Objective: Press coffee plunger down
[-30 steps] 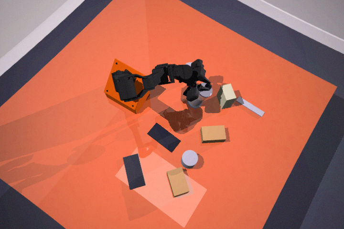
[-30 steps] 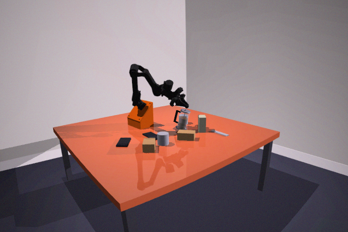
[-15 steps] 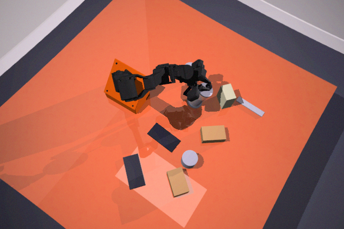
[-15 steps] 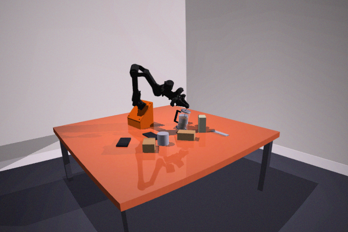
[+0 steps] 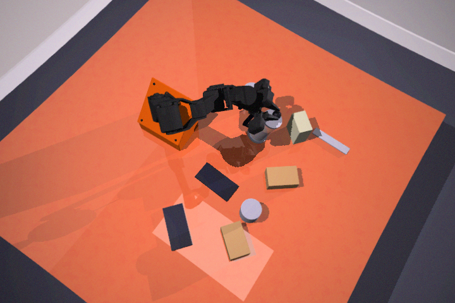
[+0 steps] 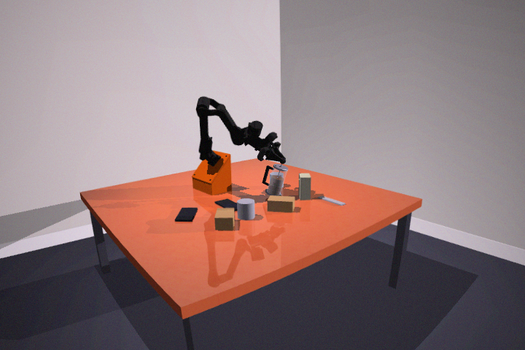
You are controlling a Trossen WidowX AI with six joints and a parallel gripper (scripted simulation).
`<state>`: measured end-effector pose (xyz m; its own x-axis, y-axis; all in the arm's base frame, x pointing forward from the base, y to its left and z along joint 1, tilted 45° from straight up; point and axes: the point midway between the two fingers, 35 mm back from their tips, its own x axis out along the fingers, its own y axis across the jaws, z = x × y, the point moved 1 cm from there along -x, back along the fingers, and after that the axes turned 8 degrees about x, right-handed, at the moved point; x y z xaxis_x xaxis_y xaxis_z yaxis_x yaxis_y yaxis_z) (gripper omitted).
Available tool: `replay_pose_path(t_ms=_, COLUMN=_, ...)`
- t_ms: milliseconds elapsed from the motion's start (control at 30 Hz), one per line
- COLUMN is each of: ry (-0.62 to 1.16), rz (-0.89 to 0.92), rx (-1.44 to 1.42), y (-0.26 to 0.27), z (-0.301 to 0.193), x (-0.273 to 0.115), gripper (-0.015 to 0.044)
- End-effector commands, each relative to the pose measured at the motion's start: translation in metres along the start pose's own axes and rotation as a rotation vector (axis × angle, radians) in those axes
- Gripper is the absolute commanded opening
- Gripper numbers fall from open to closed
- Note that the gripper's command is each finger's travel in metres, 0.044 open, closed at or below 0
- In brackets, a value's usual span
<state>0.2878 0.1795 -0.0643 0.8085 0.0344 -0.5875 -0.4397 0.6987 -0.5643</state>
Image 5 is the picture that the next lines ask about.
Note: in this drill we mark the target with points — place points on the glass french press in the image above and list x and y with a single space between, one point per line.
269 127

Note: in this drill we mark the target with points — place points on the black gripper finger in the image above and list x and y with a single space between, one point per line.
269 117
273 107

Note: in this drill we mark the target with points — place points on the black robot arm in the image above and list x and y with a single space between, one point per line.
164 107

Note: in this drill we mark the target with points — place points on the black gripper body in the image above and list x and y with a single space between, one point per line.
257 124

